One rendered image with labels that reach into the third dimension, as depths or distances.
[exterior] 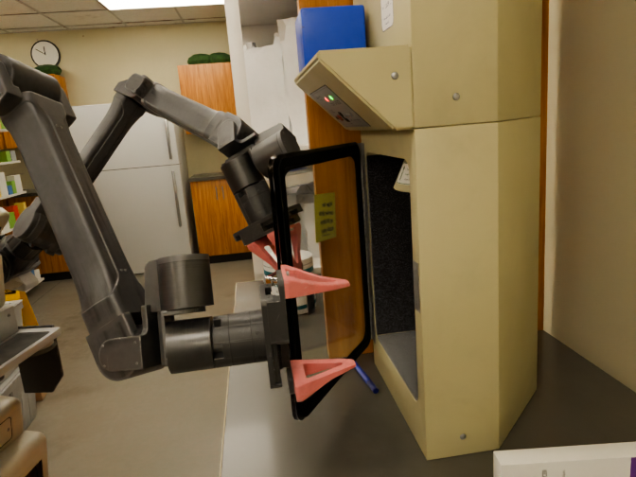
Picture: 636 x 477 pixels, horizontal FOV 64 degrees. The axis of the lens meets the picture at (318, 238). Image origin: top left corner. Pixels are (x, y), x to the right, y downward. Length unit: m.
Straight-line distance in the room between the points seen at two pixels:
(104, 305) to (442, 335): 0.43
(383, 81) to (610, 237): 0.59
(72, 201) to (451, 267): 0.48
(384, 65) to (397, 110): 0.05
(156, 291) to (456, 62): 0.45
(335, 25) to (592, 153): 0.55
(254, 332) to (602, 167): 0.75
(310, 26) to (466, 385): 0.58
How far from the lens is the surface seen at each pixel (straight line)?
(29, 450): 1.34
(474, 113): 0.69
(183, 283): 0.56
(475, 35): 0.70
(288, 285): 0.53
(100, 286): 0.63
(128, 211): 5.72
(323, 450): 0.84
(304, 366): 0.62
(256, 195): 0.81
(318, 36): 0.85
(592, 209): 1.11
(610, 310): 1.11
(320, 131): 1.01
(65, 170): 0.69
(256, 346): 0.56
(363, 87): 0.65
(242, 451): 0.87
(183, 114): 1.03
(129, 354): 0.59
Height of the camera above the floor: 1.42
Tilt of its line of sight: 12 degrees down
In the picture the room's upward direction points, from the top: 5 degrees counter-clockwise
